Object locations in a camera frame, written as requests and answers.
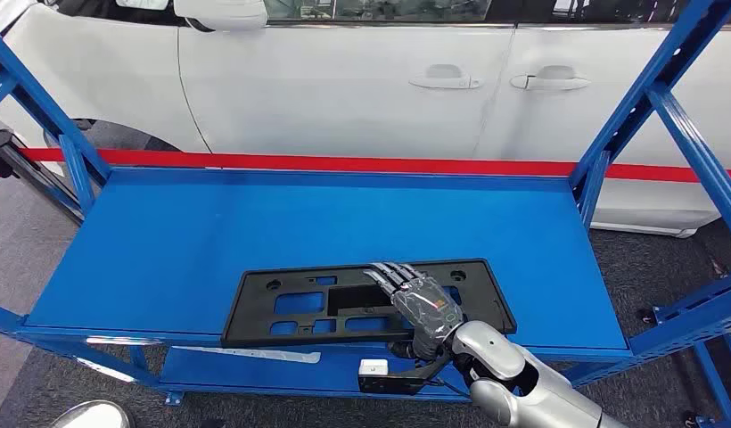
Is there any black belt stanchion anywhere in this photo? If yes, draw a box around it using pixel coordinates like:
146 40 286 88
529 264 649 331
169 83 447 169
0 115 86 226

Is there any black camera bracket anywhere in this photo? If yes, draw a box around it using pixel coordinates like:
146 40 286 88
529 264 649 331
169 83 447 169
357 354 456 397

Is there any white car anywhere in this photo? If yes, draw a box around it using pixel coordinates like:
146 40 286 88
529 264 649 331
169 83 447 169
0 0 731 239

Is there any black plastic frame part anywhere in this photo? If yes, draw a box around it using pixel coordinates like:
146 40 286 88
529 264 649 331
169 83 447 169
220 259 518 350

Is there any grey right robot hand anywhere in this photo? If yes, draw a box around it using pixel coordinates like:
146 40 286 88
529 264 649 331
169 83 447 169
363 261 464 363

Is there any white car door handle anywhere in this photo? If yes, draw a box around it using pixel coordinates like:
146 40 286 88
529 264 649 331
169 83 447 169
408 63 483 91
510 64 592 92

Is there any red barrier belt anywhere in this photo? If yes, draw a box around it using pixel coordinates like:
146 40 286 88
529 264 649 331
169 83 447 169
0 147 731 189

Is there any white car side mirror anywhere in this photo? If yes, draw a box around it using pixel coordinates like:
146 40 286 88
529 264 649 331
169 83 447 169
173 0 269 32

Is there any blue metal shelf rack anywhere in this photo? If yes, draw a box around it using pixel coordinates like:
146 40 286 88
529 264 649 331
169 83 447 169
0 0 731 428

